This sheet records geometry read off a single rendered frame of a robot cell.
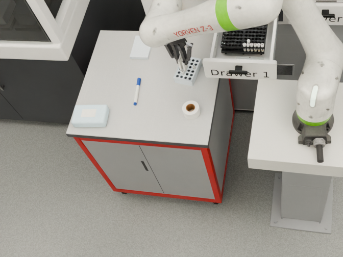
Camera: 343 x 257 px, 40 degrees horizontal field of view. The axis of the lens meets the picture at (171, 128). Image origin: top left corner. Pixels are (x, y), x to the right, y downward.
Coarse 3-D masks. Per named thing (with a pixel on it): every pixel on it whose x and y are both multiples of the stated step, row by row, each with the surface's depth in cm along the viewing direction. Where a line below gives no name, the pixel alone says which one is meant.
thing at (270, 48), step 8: (272, 24) 202; (224, 32) 205; (272, 32) 200; (216, 40) 198; (272, 40) 190; (216, 48) 200; (272, 48) 188; (216, 56) 199; (224, 56) 198; (232, 56) 198; (256, 56) 195; (264, 56) 194; (272, 56) 187
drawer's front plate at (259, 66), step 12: (204, 60) 188; (216, 60) 186; (228, 60) 185; (240, 60) 184; (252, 60) 183; (264, 60) 182; (216, 72) 192; (228, 72) 191; (252, 72) 188; (276, 72) 185
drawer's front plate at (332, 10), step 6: (318, 6) 191; (324, 6) 190; (330, 6) 190; (336, 6) 189; (342, 6) 188; (330, 12) 192; (336, 12) 192; (342, 12) 191; (324, 18) 196; (336, 18) 195; (342, 18) 194; (330, 24) 198; (336, 24) 198; (342, 24) 197
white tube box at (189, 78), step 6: (192, 60) 206; (198, 60) 205; (198, 66) 204; (180, 72) 204; (186, 72) 203; (192, 72) 204; (198, 72) 206; (174, 78) 203; (180, 78) 202; (186, 78) 203; (192, 78) 200; (186, 84) 203; (192, 84) 202
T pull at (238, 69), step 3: (237, 66) 185; (240, 66) 185; (237, 69) 184; (240, 69) 184; (231, 72) 184; (234, 72) 184; (237, 72) 184; (240, 72) 183; (243, 72) 183; (246, 72) 183
